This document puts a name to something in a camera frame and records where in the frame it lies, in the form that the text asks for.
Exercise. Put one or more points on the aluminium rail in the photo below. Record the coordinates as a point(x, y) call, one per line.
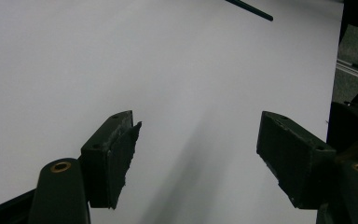
point(352, 70)

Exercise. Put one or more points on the white board sheet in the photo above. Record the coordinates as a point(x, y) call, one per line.
point(136, 62)

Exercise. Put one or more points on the black pen with orange tip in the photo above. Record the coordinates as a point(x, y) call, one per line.
point(251, 9)

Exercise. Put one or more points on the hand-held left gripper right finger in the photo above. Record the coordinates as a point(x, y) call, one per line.
point(295, 161)

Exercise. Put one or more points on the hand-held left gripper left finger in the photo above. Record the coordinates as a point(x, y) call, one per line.
point(105, 161)

